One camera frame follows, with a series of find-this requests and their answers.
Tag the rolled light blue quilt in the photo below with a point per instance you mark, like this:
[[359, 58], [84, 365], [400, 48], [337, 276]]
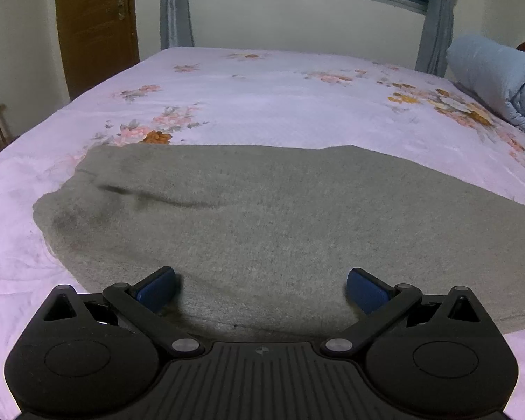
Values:
[[494, 74]]

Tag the grey curtain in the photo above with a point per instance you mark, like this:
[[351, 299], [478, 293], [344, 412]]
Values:
[[437, 22], [175, 8]]

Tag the brown wooden door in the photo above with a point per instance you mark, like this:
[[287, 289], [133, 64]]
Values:
[[92, 30]]

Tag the bed with pink floral sheet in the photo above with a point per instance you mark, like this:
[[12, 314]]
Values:
[[267, 96]]

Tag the grey-green pants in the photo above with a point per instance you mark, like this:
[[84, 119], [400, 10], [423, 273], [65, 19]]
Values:
[[267, 227]]

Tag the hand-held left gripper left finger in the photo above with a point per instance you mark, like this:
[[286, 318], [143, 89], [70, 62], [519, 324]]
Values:
[[155, 291]]

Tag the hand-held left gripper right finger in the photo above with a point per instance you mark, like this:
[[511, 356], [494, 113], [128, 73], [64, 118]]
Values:
[[367, 291]]

